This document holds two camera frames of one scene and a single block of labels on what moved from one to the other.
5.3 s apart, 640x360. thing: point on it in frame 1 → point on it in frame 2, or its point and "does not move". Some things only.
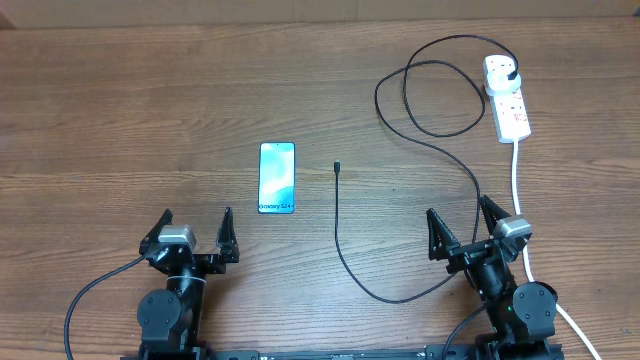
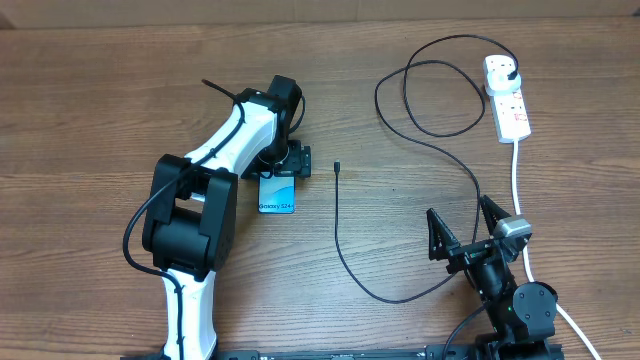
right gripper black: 443,245 does not move
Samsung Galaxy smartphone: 276,178 does not move
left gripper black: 214,264 → 296,161
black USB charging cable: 336,173 does not move
